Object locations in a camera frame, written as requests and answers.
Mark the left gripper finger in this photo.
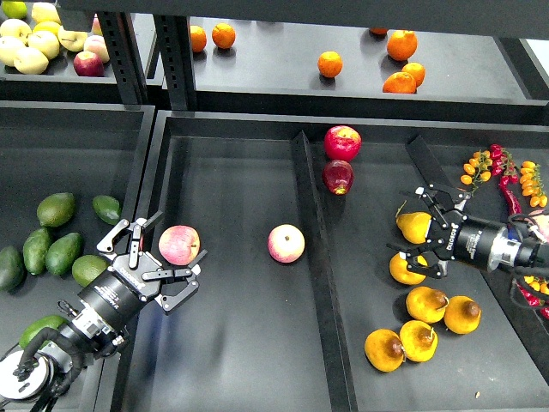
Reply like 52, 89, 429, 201
142, 250, 208, 315
96, 210, 163, 270

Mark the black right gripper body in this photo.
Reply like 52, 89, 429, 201
443, 212, 513, 271

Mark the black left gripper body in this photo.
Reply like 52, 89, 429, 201
78, 251, 163, 330

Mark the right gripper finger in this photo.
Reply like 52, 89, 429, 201
404, 184, 472, 240
386, 242, 447, 279

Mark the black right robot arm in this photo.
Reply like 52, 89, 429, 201
388, 184, 548, 310

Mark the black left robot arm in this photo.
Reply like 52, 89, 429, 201
1, 212, 207, 411

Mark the light green round avocado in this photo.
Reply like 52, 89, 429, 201
72, 255, 108, 288

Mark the yellow pear with stem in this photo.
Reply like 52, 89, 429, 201
395, 201, 432, 245

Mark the dark green avocado top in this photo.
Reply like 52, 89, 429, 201
92, 195, 122, 225

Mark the yellow pear hidden centre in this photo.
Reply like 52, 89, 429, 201
406, 286, 449, 324

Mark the yellow pear right brown spot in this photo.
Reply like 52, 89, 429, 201
443, 295, 482, 335

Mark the light green avocado top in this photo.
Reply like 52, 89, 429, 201
36, 192, 76, 227

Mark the dark avocado left edge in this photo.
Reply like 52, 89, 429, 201
0, 245, 25, 292

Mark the orange cherry tomato bunch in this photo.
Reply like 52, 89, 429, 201
460, 150, 492, 193

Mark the black tray divider right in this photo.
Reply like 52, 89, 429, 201
405, 135, 548, 381

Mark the pink apple left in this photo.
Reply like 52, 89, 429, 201
158, 225, 201, 266

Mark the pink apple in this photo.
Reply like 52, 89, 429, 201
158, 225, 201, 266
268, 224, 305, 264

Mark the red chili pepper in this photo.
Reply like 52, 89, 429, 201
498, 175, 522, 215

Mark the red cherry tomato bunch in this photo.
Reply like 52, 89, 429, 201
489, 144, 519, 185

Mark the pink peach right edge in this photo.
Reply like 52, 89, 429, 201
528, 210, 549, 243

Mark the mixed cherry tomatoes pile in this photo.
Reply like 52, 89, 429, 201
516, 275, 549, 319

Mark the dark red apple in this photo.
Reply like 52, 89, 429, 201
322, 160, 354, 196

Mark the bright red apple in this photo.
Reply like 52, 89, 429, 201
323, 125, 362, 162

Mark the orange front right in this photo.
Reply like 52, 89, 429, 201
383, 71, 417, 94

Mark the pink apple centre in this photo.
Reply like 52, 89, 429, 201
268, 224, 305, 264

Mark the small orange right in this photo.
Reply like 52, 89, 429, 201
401, 62, 426, 88

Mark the large orange top right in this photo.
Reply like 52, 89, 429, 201
386, 30, 418, 61

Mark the orange centre shelf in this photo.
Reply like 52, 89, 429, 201
317, 51, 343, 78

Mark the orange hidden under shelf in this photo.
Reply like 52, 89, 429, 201
369, 27, 389, 36

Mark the red apple on shelf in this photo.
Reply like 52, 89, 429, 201
73, 51, 105, 77

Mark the yellow apple front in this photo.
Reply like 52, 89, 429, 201
14, 47, 49, 75

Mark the pale peach on shelf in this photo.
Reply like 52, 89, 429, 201
83, 34, 110, 64

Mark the orange cherry tomato string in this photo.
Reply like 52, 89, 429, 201
518, 160, 548, 209

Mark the black shelf post left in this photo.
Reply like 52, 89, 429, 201
97, 11, 148, 105

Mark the black shelf post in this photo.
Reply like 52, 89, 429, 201
153, 15, 198, 112
97, 11, 148, 105

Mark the black shelf post right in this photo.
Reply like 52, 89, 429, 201
153, 15, 198, 112

